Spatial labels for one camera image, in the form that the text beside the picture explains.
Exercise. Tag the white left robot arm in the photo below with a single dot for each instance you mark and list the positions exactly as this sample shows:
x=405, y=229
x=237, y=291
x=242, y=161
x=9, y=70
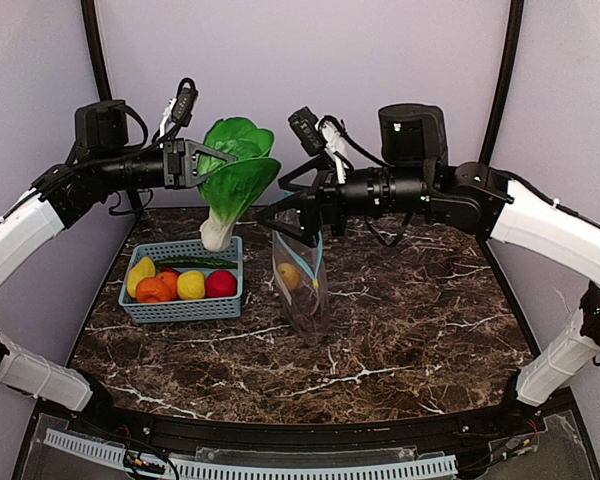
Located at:
x=101, y=162

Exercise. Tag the orange fruit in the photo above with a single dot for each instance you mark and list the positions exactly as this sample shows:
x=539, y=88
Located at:
x=153, y=290

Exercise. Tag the yellow pear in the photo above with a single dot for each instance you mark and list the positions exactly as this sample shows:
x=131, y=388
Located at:
x=145, y=268

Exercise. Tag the light blue plastic basket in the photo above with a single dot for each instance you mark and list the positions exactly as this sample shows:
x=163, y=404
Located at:
x=179, y=310

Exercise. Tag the light blue cable duct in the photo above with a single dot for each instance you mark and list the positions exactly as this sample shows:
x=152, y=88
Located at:
x=211, y=463

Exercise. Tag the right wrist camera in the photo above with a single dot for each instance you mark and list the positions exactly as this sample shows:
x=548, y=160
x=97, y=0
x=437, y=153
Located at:
x=317, y=138

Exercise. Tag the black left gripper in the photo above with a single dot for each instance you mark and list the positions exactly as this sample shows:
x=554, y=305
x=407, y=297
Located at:
x=175, y=163

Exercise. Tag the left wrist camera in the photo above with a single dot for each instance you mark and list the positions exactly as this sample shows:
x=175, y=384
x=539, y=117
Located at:
x=179, y=112

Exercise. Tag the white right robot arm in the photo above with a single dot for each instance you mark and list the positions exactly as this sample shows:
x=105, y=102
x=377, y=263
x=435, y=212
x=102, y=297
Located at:
x=412, y=176

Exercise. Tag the red apple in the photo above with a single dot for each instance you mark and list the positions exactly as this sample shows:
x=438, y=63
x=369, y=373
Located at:
x=220, y=283

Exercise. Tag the yellow lemon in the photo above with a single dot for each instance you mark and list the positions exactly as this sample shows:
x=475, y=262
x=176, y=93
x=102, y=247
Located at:
x=191, y=285

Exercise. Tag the clear zip top bag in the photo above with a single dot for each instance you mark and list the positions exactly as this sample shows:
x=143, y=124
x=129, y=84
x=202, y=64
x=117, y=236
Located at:
x=307, y=307

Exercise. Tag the green cucumber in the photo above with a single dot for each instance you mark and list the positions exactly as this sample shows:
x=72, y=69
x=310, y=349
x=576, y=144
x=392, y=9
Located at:
x=195, y=262

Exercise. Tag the white garlic bulb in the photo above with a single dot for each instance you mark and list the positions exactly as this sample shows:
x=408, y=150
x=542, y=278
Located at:
x=233, y=187

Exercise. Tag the yellow mango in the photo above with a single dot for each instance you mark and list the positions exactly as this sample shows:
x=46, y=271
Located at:
x=289, y=275

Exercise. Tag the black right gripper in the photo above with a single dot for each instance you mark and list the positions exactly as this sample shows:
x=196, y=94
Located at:
x=325, y=201

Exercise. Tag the small orange tangerine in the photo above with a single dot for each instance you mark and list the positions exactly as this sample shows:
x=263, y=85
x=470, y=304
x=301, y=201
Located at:
x=170, y=279

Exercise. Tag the black front rail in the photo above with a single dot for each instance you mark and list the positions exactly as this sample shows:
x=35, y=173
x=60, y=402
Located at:
x=460, y=432

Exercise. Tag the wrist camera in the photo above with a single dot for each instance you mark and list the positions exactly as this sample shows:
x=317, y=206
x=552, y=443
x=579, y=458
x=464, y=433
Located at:
x=317, y=138
x=179, y=112

